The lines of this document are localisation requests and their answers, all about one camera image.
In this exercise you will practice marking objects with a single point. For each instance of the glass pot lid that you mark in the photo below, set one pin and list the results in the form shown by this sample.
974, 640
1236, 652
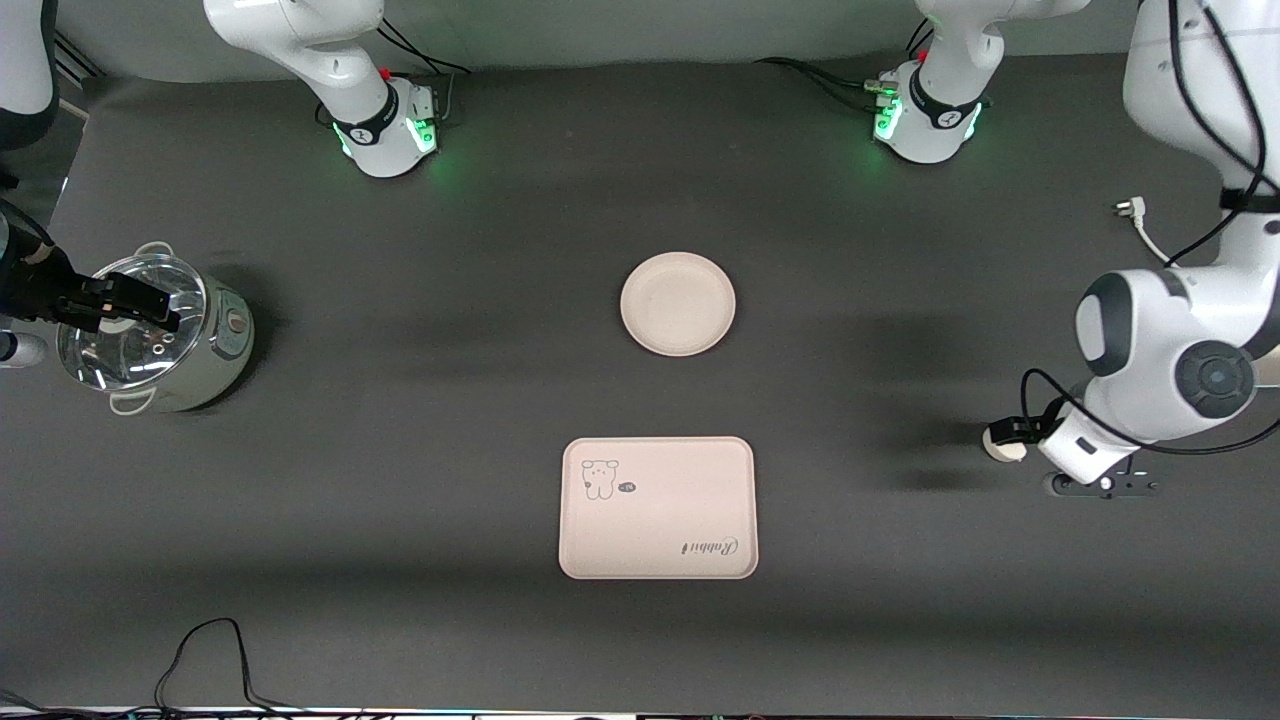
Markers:
150, 355

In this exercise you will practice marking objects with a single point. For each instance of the silver pot with glass lid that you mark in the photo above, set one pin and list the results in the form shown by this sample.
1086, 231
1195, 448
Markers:
225, 345

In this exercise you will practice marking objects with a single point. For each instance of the cream rectangular printed tray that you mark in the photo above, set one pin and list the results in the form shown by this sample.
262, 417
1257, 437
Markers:
660, 520

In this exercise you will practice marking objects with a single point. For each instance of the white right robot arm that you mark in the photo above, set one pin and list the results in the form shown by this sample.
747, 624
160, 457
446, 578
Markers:
300, 30

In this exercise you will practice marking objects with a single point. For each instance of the small white bun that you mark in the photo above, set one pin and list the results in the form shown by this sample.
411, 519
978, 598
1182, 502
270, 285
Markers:
1005, 449

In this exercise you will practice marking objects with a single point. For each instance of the aluminium frame rail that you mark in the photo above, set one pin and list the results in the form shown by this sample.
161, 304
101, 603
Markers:
75, 60

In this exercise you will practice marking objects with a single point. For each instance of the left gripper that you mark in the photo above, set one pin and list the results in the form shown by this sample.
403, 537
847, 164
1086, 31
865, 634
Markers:
1050, 412

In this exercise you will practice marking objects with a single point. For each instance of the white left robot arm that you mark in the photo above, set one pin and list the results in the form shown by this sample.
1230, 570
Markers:
1160, 340

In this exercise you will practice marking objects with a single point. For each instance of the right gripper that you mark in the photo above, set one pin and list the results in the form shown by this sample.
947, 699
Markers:
42, 291

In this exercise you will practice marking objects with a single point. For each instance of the round cream plate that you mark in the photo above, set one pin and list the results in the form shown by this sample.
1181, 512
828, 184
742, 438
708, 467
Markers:
678, 304

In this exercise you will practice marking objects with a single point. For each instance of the dark grey table mat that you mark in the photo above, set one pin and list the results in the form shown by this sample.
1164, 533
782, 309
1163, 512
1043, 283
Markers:
400, 500

